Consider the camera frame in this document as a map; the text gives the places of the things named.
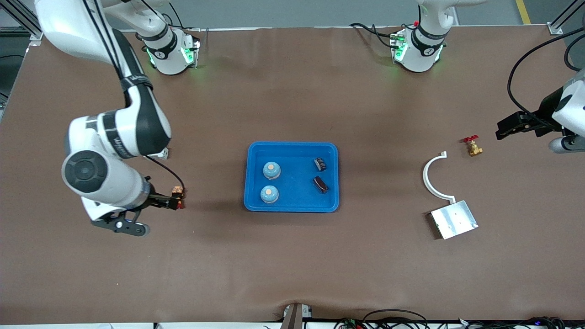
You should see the brown table mat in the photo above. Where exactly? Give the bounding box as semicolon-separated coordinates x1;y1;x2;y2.
0;25;585;323

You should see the blue plastic tray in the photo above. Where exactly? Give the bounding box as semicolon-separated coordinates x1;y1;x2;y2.
244;141;340;213

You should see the long black left arm cable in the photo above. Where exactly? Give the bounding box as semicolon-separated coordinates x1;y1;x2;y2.
507;27;585;120

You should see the grey camera stand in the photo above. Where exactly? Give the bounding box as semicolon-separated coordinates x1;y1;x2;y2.
281;303;312;329

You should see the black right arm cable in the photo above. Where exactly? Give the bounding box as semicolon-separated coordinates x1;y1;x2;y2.
82;0;186;197

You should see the brass valve with red handle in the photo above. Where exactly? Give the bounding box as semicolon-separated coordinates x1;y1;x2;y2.
463;135;484;157

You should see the silver metal plate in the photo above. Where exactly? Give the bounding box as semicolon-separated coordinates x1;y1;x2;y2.
430;200;479;240

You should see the aluminium frame post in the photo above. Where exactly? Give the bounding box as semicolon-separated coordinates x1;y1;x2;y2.
548;0;585;35

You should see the aluminium frame bar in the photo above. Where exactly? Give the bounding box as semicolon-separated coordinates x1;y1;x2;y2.
0;0;44;44

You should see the black arm base cable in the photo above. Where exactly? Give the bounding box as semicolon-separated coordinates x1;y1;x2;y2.
350;22;398;48

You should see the white curved plastic bracket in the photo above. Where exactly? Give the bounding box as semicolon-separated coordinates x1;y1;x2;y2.
422;151;456;204

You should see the black cable bundle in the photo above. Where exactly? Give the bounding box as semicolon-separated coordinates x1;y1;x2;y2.
334;309;585;329

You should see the short black left arm cable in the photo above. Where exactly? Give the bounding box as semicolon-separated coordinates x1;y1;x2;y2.
564;39;585;72

